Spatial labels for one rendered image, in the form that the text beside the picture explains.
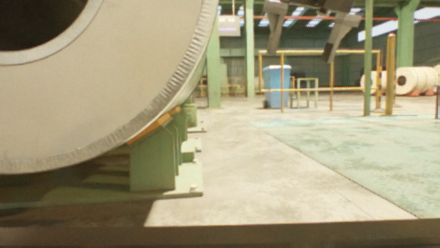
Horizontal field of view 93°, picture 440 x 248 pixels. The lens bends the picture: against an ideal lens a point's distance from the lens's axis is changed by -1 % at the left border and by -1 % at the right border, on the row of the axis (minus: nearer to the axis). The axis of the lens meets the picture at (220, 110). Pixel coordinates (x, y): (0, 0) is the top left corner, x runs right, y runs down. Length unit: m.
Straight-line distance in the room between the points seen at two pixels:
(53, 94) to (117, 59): 0.20
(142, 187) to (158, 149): 0.16
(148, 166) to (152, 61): 0.42
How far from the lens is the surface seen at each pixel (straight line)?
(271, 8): 0.46
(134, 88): 0.66
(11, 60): 0.82
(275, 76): 4.81
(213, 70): 5.28
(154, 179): 0.91
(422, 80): 12.59
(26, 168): 0.83
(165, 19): 0.67
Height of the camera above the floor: 0.39
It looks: 5 degrees down
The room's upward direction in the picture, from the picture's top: 2 degrees counter-clockwise
